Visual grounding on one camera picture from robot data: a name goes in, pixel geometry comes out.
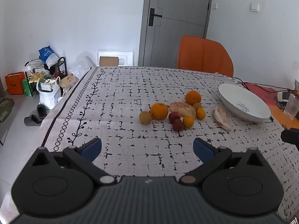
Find red and orange table mat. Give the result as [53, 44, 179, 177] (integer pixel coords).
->
[242, 83, 299, 130]

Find yellow slippers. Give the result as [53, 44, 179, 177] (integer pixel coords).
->
[29, 72, 46, 83]

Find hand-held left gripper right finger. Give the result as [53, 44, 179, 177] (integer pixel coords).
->
[179, 137, 269, 186]

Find green box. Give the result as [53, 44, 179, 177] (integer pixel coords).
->
[22, 79, 33, 97]

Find grey slipper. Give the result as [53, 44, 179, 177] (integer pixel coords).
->
[24, 114, 44, 127]

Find green rug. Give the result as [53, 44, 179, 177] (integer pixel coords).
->
[0, 97, 15, 125]

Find brown cardboard sheet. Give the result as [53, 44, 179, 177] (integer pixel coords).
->
[99, 56, 119, 67]

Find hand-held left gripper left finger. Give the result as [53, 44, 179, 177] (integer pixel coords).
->
[30, 137, 117, 186]

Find black door handle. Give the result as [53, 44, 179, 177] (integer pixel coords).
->
[149, 8, 162, 27]

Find black metal rack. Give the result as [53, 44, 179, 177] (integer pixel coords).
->
[24, 56, 67, 97]

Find yellow-brown round fruit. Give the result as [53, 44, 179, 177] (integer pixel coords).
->
[139, 111, 153, 125]

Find orange chair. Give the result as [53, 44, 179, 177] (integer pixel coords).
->
[177, 35, 234, 77]

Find black slipper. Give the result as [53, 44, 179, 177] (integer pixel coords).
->
[36, 104, 47, 119]

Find blue and white bag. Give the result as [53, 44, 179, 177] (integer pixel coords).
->
[38, 46, 60, 67]

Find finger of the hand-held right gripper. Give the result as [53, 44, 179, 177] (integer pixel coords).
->
[281, 128, 299, 149]

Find white plastic bag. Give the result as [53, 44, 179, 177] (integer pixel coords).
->
[36, 76, 62, 110]

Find brown paper bag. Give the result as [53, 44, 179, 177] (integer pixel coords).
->
[60, 73, 79, 90]

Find large orange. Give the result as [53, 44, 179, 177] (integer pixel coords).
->
[150, 103, 169, 120]
[185, 91, 202, 106]

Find black cable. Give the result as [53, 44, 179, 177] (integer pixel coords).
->
[232, 77, 299, 94]

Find peeled pomelo piece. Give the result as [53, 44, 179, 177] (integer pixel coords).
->
[212, 105, 232, 131]
[169, 101, 197, 118]

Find grey door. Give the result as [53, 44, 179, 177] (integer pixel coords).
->
[138, 0, 213, 69]

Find orange box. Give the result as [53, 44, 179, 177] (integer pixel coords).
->
[5, 71, 26, 95]

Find small red fruit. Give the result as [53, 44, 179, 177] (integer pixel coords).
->
[168, 112, 181, 123]
[172, 119, 184, 131]

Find black and white printed tablecloth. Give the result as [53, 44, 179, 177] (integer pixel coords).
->
[0, 66, 299, 224]

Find clear plastic bag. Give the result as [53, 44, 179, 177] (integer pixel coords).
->
[70, 56, 94, 81]

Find white foam board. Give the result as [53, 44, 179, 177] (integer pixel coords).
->
[97, 49, 134, 68]

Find white plate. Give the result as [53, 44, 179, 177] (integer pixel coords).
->
[218, 83, 272, 122]

